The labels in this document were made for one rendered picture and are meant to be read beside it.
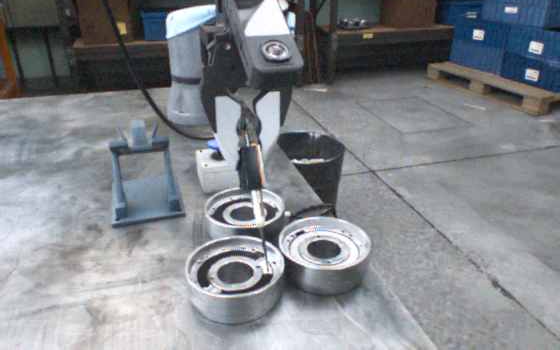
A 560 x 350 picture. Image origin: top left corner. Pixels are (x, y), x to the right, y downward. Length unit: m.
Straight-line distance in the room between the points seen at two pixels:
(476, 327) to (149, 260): 1.35
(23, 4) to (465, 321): 3.75
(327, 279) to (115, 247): 0.28
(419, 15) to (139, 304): 4.38
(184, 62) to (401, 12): 3.75
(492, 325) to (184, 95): 1.28
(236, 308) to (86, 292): 0.18
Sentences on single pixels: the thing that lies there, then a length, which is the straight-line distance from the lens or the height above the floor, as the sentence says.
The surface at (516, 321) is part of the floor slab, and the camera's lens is 1.85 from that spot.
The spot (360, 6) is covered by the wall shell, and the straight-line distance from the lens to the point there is 5.00.
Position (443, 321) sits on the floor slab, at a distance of 1.76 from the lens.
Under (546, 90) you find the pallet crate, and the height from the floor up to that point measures 0.15.
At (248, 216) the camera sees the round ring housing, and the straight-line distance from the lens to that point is 0.64.
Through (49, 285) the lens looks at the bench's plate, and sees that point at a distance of 0.60.
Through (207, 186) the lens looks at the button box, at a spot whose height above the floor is 0.81.
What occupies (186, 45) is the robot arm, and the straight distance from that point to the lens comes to 0.99.
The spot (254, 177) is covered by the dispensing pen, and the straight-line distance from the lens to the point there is 0.50.
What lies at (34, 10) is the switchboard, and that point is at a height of 0.68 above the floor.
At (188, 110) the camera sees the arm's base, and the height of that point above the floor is 0.83.
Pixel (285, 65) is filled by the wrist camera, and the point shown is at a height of 1.06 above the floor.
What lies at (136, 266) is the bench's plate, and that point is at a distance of 0.59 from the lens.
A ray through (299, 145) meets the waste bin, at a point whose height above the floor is 0.37.
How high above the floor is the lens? 1.14
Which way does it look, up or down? 26 degrees down
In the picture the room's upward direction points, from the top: straight up
